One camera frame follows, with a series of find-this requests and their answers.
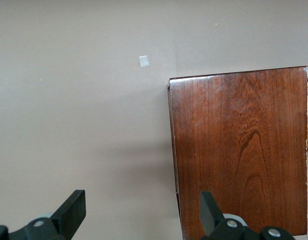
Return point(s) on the dark brown wooden cabinet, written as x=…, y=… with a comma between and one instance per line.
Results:
x=239, y=150

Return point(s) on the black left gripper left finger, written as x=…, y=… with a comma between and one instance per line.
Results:
x=68, y=215

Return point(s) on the small grey tape square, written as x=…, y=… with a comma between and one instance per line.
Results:
x=144, y=61

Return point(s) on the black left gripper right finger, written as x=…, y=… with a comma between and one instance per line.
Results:
x=213, y=220

